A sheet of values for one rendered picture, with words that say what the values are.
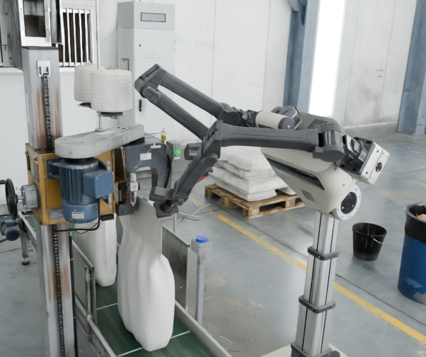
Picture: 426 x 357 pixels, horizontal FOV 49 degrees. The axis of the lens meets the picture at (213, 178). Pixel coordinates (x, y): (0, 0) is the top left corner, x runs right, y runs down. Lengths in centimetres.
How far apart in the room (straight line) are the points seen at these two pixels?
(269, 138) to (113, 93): 68
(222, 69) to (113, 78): 541
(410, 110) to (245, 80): 420
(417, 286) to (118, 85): 273
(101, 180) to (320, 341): 123
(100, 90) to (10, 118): 296
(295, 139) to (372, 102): 826
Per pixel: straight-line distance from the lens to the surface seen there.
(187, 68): 689
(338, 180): 177
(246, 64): 747
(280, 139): 148
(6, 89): 475
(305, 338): 232
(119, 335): 251
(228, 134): 147
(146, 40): 591
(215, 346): 238
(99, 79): 188
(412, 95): 1044
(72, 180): 191
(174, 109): 185
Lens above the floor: 184
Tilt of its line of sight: 17 degrees down
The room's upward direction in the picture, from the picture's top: 2 degrees clockwise
